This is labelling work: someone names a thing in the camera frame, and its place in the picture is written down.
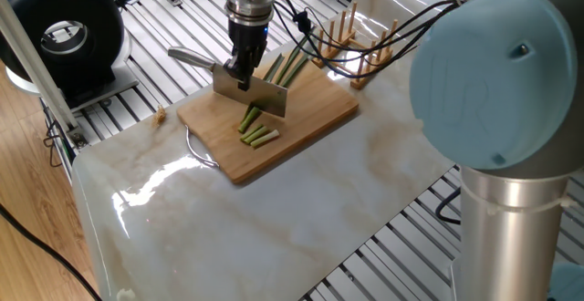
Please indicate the white marble pattern mat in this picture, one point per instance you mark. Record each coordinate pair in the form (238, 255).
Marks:
(301, 228)

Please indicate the short green garlic piece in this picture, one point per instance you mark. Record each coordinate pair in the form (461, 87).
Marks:
(253, 133)
(248, 119)

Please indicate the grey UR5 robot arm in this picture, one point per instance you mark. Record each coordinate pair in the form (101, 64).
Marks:
(502, 91)

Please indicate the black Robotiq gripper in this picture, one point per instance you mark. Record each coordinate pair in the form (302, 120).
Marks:
(248, 38)

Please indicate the steel kitchen knife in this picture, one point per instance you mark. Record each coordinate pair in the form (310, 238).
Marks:
(265, 98)

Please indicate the bamboo cutting board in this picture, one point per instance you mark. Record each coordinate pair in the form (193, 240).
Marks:
(310, 128)

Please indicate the wooden slotted rack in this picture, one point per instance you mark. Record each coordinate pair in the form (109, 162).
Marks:
(365, 64)

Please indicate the green garlic stalk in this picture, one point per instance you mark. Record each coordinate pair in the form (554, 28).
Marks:
(290, 64)

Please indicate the short white garlic piece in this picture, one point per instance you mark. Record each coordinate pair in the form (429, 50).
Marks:
(267, 139)
(259, 135)

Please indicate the small tan garlic scrap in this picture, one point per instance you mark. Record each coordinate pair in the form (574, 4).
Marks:
(160, 114)

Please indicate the aluminium frame post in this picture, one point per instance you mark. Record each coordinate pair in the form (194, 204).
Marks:
(36, 64)

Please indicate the black round fan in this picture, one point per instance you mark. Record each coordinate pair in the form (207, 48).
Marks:
(96, 23)

